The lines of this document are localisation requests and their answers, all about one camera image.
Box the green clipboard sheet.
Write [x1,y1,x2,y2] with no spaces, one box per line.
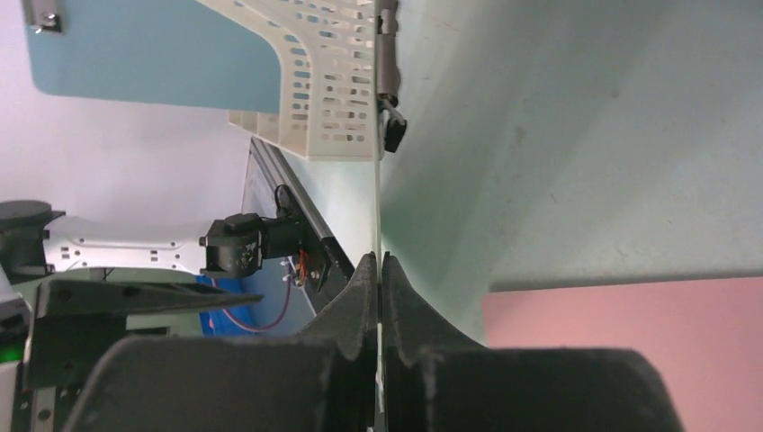
[373,1,386,414]

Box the green clipboard metal clip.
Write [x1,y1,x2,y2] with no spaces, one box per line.
[374,0,408,153]

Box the pink clipboard sheet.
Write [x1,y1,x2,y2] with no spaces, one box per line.
[481,276,763,432]

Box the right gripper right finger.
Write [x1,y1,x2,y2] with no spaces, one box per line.
[381,255,684,431]

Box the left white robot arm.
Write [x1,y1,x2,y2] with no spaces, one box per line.
[1,200,308,431]

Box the white plastic file rack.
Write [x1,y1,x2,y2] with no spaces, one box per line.
[204,1,380,161]

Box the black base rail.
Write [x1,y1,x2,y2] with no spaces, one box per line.
[247,138,355,311]

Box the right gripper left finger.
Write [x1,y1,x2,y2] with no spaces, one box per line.
[65,253,378,431]

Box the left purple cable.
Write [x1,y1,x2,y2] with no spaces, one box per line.
[211,268,296,333]

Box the blue clipboard sheet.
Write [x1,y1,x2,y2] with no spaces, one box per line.
[26,0,281,113]

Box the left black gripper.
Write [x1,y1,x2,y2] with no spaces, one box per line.
[1,280,263,431]

